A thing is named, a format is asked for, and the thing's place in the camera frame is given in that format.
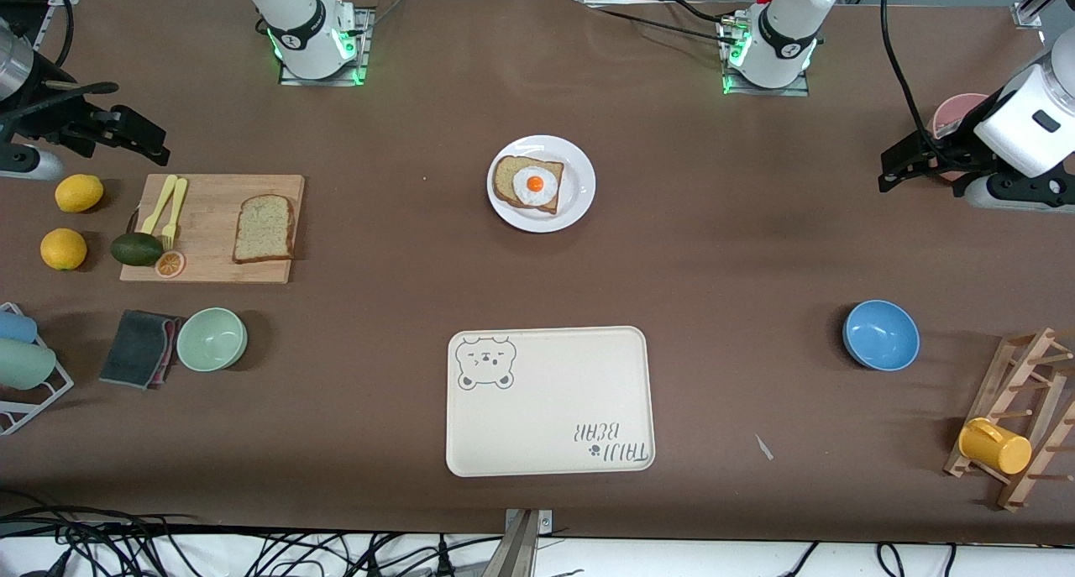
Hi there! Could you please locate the yellow plastic knife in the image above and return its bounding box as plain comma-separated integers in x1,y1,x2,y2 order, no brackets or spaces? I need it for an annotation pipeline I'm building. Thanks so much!
140,175,179,235

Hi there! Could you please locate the yellow cup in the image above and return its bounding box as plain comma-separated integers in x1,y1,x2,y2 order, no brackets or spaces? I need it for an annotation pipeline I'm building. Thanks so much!
958,417,1033,475

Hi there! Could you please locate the blue bowl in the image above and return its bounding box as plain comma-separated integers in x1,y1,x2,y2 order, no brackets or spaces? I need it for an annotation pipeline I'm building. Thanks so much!
842,300,920,372

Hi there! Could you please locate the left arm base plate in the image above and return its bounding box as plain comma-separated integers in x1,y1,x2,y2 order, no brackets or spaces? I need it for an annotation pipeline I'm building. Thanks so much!
718,14,811,97

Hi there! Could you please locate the yellow lemon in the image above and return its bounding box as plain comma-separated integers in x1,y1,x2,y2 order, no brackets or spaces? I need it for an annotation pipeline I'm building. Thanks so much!
55,174,105,214
39,228,88,271

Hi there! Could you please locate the cream bear tray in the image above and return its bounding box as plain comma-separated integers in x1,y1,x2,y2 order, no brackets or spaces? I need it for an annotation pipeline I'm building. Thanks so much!
445,326,656,478

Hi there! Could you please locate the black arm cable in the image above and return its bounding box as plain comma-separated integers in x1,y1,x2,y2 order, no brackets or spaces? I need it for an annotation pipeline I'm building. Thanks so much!
34,0,76,70
879,0,937,170

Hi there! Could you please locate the black floor cable bundle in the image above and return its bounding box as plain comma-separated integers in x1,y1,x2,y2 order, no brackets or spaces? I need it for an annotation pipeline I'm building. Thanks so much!
0,491,505,577

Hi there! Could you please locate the plain bread slice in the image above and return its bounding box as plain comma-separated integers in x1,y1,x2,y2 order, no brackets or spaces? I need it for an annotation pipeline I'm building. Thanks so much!
233,194,296,265

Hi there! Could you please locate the white wire rack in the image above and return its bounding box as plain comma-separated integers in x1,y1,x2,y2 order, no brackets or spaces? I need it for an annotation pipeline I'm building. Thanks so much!
0,302,75,436

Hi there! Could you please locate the grey folded cloth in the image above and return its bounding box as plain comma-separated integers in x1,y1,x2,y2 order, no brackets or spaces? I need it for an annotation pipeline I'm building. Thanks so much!
98,310,179,391

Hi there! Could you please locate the white round plate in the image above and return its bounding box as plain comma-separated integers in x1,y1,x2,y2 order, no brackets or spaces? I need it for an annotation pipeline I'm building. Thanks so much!
487,134,596,233

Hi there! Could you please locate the fried egg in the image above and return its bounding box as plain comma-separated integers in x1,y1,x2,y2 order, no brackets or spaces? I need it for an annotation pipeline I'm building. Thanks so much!
512,165,561,208

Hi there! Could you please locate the black table cable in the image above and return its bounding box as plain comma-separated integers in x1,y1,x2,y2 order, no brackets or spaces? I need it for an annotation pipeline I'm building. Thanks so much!
584,0,744,45

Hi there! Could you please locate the yellow plastic fork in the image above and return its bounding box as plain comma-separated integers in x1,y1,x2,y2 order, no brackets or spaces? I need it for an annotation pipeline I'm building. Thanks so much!
161,178,189,250

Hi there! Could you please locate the pink bowl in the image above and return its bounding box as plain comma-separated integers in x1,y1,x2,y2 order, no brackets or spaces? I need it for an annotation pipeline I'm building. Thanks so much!
928,93,994,183

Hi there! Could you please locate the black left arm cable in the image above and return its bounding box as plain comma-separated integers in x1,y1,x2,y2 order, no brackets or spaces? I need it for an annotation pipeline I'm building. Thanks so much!
879,0,937,170

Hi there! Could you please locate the pale green cup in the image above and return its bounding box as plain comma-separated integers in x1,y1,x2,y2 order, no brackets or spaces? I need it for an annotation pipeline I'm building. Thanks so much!
0,338,57,391

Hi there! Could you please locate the green avocado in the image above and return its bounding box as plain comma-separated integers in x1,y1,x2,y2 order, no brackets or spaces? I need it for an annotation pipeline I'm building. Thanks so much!
110,232,165,267

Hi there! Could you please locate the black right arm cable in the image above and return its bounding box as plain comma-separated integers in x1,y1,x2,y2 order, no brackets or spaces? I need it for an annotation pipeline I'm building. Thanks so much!
34,0,76,70

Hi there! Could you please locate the wooden peg rack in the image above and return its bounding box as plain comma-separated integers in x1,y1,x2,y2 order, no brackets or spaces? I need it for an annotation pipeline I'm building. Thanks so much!
943,327,1075,512

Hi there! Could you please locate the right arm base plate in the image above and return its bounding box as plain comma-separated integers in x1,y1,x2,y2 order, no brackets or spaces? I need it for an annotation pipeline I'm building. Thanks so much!
279,6,371,87

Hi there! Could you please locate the light blue cup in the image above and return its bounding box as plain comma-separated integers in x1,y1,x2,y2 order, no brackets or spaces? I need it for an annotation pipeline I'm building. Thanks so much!
0,310,39,344

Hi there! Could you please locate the pale green bowl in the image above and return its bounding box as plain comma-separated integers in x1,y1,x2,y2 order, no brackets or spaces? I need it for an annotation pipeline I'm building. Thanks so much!
176,307,249,373

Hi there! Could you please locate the wooden cutting board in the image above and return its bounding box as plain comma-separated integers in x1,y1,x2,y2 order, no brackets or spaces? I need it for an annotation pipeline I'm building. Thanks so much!
119,174,306,285

